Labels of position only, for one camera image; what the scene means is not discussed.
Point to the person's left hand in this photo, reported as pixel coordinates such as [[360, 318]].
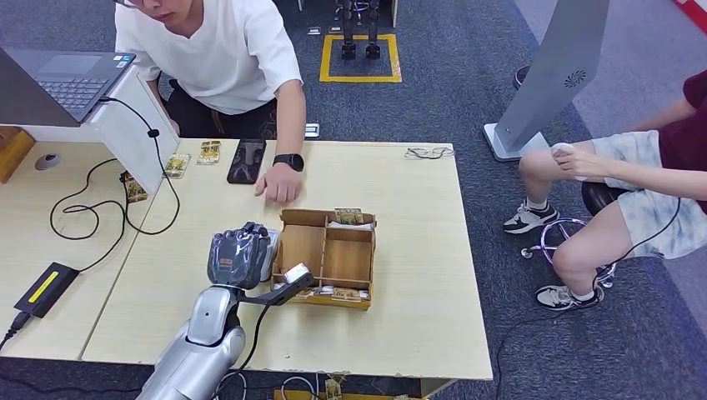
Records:
[[281, 185]]

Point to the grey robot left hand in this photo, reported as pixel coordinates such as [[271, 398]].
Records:
[[238, 256]]

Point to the seated person's hand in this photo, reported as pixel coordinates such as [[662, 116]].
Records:
[[580, 164]]

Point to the wooden organizer tray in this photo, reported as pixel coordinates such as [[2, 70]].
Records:
[[337, 259]]

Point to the person's left forearm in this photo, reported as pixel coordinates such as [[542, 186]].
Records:
[[293, 121]]

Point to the seated person's forearm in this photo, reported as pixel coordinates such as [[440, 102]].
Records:
[[652, 182]]

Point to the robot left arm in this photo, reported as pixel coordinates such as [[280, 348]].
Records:
[[199, 348]]

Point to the white card reader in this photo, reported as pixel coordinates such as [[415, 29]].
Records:
[[272, 251]]

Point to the seated person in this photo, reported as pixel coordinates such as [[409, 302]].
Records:
[[652, 221]]

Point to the brown patterned card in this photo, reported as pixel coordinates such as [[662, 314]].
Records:
[[134, 189]]

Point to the black wrist watch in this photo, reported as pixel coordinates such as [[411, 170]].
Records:
[[288, 162]]

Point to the black chrome stool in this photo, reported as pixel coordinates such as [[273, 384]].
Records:
[[599, 198]]

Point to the black smartphone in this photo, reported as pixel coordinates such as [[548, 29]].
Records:
[[246, 161]]

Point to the silver floor socket plate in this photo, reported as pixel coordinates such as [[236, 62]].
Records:
[[312, 130]]

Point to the black white sneaker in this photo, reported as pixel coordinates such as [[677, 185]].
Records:
[[529, 219], [566, 299]]

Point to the white paper slip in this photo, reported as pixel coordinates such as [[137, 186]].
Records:
[[348, 226]]

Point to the grey kiosk stand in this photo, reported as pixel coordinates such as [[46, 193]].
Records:
[[552, 72]]

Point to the black round object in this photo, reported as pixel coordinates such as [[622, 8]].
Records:
[[519, 77]]

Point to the yellow floor strip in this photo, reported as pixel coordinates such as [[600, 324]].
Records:
[[298, 395]]

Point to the white laptop stand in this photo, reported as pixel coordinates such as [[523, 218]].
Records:
[[132, 138]]

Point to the small floor plate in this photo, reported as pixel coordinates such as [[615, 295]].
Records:
[[335, 29], [313, 31]]

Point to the red floor tape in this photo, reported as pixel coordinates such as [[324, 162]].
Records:
[[693, 12]]

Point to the black yellow-labelled power adapter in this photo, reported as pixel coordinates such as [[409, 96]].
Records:
[[45, 290]]

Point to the grey round desk grommet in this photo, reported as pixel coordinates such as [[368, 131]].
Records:
[[47, 162]]

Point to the grey laptop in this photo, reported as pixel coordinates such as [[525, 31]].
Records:
[[66, 83]]

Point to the wooden box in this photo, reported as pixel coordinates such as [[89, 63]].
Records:
[[11, 152]]

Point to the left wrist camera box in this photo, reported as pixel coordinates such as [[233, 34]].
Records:
[[295, 274]]

